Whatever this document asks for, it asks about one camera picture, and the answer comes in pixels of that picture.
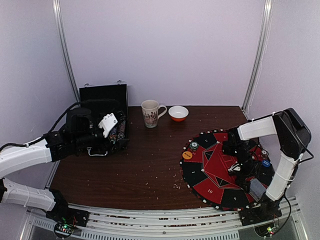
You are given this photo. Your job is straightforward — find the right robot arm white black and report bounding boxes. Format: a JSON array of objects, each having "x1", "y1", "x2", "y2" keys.
[{"x1": 222, "y1": 107, "x2": 314, "y2": 221}]

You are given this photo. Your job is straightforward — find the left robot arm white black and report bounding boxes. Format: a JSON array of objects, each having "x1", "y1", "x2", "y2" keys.
[{"x1": 0, "y1": 98, "x2": 129, "y2": 226}]

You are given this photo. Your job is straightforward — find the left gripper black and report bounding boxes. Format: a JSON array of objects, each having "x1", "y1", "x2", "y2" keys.
[{"x1": 72, "y1": 114, "x2": 129, "y2": 155}]

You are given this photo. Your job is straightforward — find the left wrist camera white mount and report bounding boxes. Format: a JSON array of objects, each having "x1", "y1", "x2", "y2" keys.
[{"x1": 98, "y1": 113, "x2": 118, "y2": 138}]

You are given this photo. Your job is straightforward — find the red black poker mat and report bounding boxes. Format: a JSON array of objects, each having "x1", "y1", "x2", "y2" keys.
[{"x1": 178, "y1": 128, "x2": 275, "y2": 212}]

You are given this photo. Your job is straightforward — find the white floral ceramic mug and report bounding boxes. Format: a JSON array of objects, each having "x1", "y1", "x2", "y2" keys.
[{"x1": 141, "y1": 99, "x2": 168, "y2": 129}]

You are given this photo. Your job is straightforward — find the black poker chip case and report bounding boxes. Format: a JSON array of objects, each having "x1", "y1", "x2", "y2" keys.
[{"x1": 79, "y1": 83, "x2": 129, "y2": 157}]

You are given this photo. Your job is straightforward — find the aluminium front rail base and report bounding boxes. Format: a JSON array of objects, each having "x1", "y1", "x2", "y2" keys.
[{"x1": 21, "y1": 196, "x2": 310, "y2": 240}]

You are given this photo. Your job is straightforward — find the aluminium frame post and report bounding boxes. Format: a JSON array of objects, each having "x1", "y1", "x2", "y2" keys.
[
  {"x1": 241, "y1": 0, "x2": 273, "y2": 116},
  {"x1": 52, "y1": 0, "x2": 81, "y2": 102}
]

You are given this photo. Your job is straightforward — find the blue small blind button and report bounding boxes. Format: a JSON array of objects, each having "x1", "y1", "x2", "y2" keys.
[{"x1": 261, "y1": 159, "x2": 271, "y2": 168}]

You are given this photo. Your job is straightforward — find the orange white ceramic bowl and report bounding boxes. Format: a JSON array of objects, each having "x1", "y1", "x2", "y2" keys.
[{"x1": 168, "y1": 105, "x2": 189, "y2": 122}]

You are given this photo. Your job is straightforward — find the deck of playing cards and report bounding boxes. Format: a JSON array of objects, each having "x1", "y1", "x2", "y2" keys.
[{"x1": 248, "y1": 178, "x2": 266, "y2": 202}]

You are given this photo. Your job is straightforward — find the left aluminium frame post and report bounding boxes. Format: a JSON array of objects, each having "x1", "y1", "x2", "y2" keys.
[{"x1": 52, "y1": 0, "x2": 81, "y2": 102}]

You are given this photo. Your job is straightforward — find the stack of poker chips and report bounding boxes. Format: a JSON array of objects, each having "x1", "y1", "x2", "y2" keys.
[
  {"x1": 189, "y1": 141, "x2": 199, "y2": 152},
  {"x1": 261, "y1": 150, "x2": 269, "y2": 159}
]

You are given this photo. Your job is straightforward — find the orange big blind button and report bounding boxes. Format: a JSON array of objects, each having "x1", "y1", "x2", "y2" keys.
[{"x1": 182, "y1": 151, "x2": 193, "y2": 160}]

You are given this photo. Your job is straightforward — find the right aluminium frame post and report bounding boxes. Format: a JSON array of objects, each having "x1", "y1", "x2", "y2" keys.
[{"x1": 241, "y1": 0, "x2": 273, "y2": 116}]

